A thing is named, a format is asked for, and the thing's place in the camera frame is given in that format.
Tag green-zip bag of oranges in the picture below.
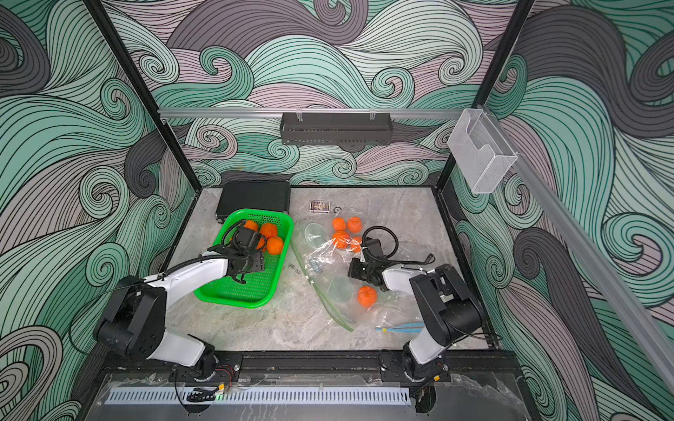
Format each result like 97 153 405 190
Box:
292 248 419 332

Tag aluminium wall rail right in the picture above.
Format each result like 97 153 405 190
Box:
478 105 673 390

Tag clear acrylic wall holder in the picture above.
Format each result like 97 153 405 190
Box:
448 108 517 195

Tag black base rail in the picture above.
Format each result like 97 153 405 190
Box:
96 350 523 385

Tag white slotted cable duct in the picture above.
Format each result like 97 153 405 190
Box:
105 387 412 406

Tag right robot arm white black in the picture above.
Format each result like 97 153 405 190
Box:
349 226 485 382

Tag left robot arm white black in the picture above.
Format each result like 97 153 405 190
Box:
93 220 267 381

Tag black hard case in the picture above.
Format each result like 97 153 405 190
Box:
215 181 291 224

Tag aluminium wall rail back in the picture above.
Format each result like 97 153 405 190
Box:
157 107 464 121

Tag orange fruit taken out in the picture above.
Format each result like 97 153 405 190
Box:
244 220 259 232

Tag orange fruit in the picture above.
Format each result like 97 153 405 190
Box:
259 223 278 239
266 236 284 255

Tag aluminium wall rail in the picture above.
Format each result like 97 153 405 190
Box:
478 105 673 390
157 107 464 121

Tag green plastic basket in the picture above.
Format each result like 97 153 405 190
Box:
194 209 294 309

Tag small card box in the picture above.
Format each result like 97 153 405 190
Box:
309 200 331 214

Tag black wall tray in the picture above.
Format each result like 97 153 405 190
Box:
280 112 393 147

